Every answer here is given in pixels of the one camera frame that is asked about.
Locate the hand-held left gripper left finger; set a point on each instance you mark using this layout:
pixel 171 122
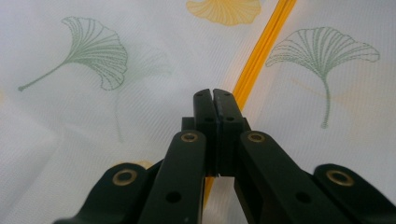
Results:
pixel 186 174

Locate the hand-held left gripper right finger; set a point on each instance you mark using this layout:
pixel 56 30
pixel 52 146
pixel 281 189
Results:
pixel 264 174

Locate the white leaf-print mesh laundry bag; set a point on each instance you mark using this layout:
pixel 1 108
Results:
pixel 93 124

